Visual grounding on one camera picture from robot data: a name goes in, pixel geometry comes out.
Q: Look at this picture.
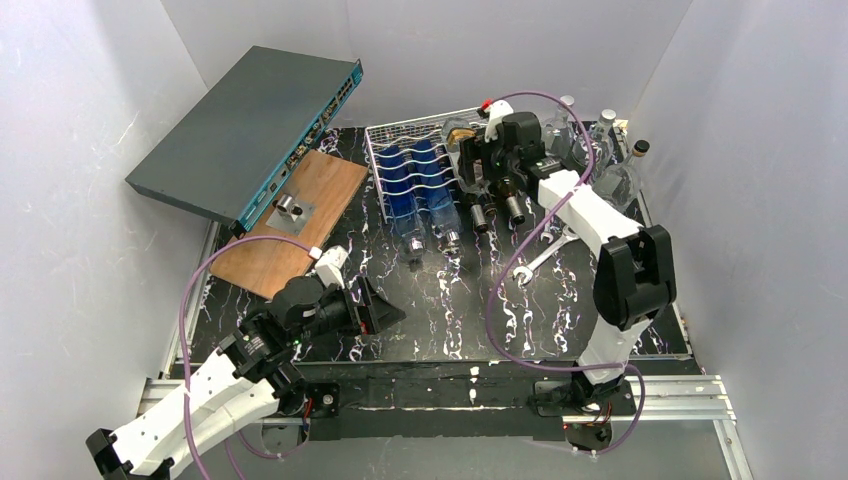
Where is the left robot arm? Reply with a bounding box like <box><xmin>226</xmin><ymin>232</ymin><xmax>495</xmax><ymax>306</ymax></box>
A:
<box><xmin>86</xmin><ymin>276</ymin><xmax>406</xmax><ymax>479</ymax></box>

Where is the blue bottle left bottom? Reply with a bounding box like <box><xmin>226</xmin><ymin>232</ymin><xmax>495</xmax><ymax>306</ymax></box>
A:
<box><xmin>378</xmin><ymin>145</ymin><xmax>425</xmax><ymax>262</ymax></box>

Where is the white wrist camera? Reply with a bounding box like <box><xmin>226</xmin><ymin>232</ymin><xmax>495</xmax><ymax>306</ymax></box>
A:
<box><xmin>308</xmin><ymin>246</ymin><xmax>348</xmax><ymax>287</ymax></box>
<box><xmin>480</xmin><ymin>99</ymin><xmax>514</xmax><ymax>143</ymax></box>

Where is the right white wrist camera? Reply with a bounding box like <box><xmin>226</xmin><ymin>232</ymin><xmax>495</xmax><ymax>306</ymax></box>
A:
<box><xmin>480</xmin><ymin>99</ymin><xmax>514</xmax><ymax>143</ymax></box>

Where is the blue bottle right bottom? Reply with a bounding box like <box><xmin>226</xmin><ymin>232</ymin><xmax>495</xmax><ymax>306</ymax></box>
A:
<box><xmin>411</xmin><ymin>139</ymin><xmax>461</xmax><ymax>257</ymax></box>

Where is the wooden board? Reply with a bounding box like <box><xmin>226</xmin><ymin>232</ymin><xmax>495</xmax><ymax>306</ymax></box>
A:
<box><xmin>210</xmin><ymin>150</ymin><xmax>367</xmax><ymax>299</ymax></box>

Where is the metal plate with cylinder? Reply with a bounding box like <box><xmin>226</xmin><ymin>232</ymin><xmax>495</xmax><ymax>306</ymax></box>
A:
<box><xmin>265</xmin><ymin>193</ymin><xmax>315</xmax><ymax>236</ymax></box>

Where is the large silver wrench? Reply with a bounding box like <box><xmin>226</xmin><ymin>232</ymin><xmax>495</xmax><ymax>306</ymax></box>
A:
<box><xmin>512</xmin><ymin>228</ymin><xmax>579</xmax><ymax>286</ymax></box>

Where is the aluminium frame rail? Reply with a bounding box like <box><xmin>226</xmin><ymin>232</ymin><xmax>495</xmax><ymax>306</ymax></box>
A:
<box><xmin>122</xmin><ymin>218</ymin><xmax>755</xmax><ymax>480</ymax></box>

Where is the clear bottle green label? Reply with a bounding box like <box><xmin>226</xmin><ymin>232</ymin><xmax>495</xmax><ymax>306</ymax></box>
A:
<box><xmin>542</xmin><ymin>105</ymin><xmax>574</xmax><ymax>160</ymax></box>

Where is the grey network switch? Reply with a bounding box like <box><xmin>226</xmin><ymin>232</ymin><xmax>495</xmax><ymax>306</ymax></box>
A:
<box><xmin>125</xmin><ymin>46</ymin><xmax>363</xmax><ymax>238</ymax></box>

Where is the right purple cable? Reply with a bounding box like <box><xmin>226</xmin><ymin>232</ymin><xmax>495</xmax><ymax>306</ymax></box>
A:
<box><xmin>483</xmin><ymin>90</ymin><xmax>647</xmax><ymax>457</ymax></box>

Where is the white wire wine rack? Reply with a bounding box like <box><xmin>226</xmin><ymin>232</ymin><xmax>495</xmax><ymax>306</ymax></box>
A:
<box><xmin>365</xmin><ymin>108</ymin><xmax>488</xmax><ymax>223</ymax></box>

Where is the dark wine bottle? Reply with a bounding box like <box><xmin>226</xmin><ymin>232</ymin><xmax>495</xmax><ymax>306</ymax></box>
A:
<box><xmin>464</xmin><ymin>193</ymin><xmax>489</xmax><ymax>234</ymax></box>
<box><xmin>493</xmin><ymin>177</ymin><xmax>525</xmax><ymax>226</ymax></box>

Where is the dark wine bottle right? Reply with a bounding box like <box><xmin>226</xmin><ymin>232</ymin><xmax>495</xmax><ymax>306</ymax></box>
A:
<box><xmin>493</xmin><ymin>177</ymin><xmax>525</xmax><ymax>226</ymax></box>

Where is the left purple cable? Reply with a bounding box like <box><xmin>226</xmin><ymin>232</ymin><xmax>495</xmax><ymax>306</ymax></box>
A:
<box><xmin>178</xmin><ymin>235</ymin><xmax>323</xmax><ymax>480</ymax></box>

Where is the purple cable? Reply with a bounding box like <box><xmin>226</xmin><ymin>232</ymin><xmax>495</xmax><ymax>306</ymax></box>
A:
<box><xmin>483</xmin><ymin>90</ymin><xmax>647</xmax><ymax>457</ymax></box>
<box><xmin>178</xmin><ymin>235</ymin><xmax>323</xmax><ymax>480</ymax></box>

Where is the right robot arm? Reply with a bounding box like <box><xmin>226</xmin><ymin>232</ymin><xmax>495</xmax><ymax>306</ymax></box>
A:
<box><xmin>459</xmin><ymin>101</ymin><xmax>676</xmax><ymax>416</ymax></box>

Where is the amber labelled bottle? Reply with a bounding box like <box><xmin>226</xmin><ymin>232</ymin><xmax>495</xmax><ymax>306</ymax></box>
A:
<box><xmin>441</xmin><ymin>116</ymin><xmax>495</xmax><ymax>218</ymax></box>

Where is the clear bottle blue label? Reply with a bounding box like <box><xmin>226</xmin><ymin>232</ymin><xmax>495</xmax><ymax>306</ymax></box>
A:
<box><xmin>592</xmin><ymin>139</ymin><xmax>651</xmax><ymax>214</ymax></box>

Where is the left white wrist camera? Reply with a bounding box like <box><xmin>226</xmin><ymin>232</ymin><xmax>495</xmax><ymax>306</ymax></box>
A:
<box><xmin>308</xmin><ymin>246</ymin><xmax>348</xmax><ymax>287</ymax></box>

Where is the dark wine bottle left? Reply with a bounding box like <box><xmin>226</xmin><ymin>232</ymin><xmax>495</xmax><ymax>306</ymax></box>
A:
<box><xmin>464</xmin><ymin>193</ymin><xmax>489</xmax><ymax>234</ymax></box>

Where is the small silver wrench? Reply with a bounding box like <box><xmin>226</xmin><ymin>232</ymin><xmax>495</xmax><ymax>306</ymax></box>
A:
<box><xmin>539</xmin><ymin>217</ymin><xmax>559</xmax><ymax>244</ymax></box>

